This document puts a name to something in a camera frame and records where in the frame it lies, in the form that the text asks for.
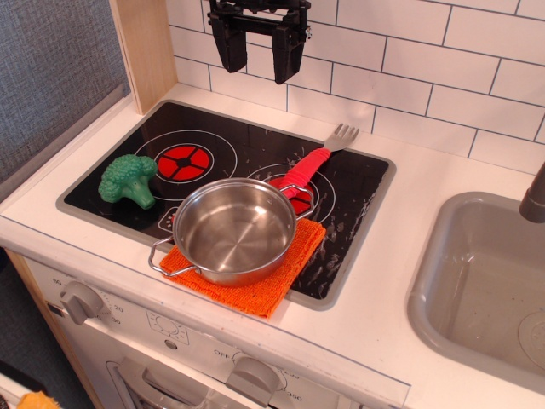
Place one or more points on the red handled grey fork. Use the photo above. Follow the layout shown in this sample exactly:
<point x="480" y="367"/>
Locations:
<point x="301" y="174"/>

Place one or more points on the stainless steel pot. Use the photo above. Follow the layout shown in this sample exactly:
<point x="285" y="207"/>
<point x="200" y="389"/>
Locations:
<point x="237" y="231"/>

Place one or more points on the wooden side post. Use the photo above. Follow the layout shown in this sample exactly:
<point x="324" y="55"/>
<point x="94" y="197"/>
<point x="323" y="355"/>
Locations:
<point x="145" y="41"/>

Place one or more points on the grey right oven knob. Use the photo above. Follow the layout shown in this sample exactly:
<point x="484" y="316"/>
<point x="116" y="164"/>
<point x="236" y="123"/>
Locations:
<point x="254" y="380"/>

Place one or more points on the grey toy faucet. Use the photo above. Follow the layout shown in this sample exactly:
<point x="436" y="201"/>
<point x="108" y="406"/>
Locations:
<point x="532" y="206"/>

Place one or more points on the grey toy sink basin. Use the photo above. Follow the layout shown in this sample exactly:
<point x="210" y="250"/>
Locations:
<point x="478" y="297"/>

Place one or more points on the black toy stovetop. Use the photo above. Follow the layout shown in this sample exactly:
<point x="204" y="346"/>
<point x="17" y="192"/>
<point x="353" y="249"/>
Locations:
<point x="193" y="147"/>

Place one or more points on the grey oven door handle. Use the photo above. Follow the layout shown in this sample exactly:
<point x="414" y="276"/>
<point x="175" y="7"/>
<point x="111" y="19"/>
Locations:
<point x="145" y="395"/>

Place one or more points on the yellow object bottom corner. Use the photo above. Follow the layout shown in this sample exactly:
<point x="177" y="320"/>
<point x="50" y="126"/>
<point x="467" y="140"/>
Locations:
<point x="37" y="400"/>

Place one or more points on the orange knitted cloth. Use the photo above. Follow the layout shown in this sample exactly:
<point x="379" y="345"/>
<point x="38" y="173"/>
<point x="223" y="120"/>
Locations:
<point x="262" y="298"/>

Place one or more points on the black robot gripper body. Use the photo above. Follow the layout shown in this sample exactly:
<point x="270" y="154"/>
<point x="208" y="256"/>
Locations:
<point x="261" y="17"/>

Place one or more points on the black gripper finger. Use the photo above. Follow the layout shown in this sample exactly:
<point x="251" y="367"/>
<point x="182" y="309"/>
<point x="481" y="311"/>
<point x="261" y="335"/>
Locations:
<point x="287" y="50"/>
<point x="230" y="41"/>

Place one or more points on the grey left timer knob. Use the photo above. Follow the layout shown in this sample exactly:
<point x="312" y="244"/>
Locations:
<point x="80" y="302"/>

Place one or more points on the green toy broccoli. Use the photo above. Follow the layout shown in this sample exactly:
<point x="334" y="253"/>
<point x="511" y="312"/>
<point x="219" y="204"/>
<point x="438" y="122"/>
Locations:
<point x="127" y="177"/>

